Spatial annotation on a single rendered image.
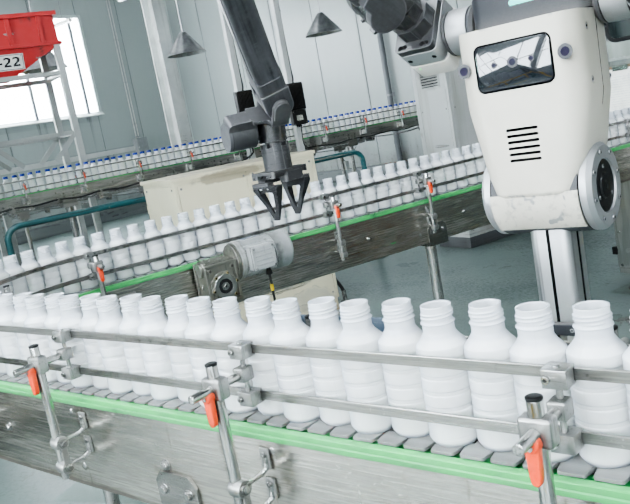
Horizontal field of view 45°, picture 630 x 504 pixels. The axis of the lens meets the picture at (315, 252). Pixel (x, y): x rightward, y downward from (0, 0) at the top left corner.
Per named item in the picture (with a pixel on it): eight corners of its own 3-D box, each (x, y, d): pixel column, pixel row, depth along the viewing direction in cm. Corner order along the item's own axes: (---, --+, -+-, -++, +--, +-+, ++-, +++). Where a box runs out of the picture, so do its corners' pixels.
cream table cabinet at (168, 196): (300, 299, 617) (272, 154, 597) (343, 308, 565) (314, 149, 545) (174, 340, 562) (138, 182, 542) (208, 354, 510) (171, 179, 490)
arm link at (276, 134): (286, 109, 152) (275, 111, 157) (254, 115, 149) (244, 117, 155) (292, 143, 153) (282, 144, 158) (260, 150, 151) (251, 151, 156)
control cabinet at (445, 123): (496, 227, 774) (468, 34, 742) (534, 228, 731) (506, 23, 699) (435, 246, 733) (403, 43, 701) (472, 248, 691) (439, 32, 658)
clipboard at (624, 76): (611, 122, 457) (604, 67, 452) (645, 118, 438) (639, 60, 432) (606, 123, 455) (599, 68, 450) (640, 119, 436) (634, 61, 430)
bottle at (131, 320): (160, 381, 134) (139, 290, 131) (175, 386, 129) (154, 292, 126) (128, 393, 131) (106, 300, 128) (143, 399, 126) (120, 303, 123)
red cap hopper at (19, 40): (28, 326, 712) (-50, 18, 664) (13, 317, 773) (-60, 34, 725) (123, 299, 758) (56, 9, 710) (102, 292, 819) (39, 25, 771)
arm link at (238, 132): (292, 101, 146) (273, 77, 151) (235, 111, 141) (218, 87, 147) (287, 152, 154) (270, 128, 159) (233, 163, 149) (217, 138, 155)
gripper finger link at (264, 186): (258, 223, 156) (249, 178, 154) (282, 215, 161) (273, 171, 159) (282, 222, 151) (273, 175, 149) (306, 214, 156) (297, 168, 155)
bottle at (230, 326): (272, 397, 116) (251, 292, 113) (256, 414, 110) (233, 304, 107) (237, 399, 118) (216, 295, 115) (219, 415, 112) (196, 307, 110)
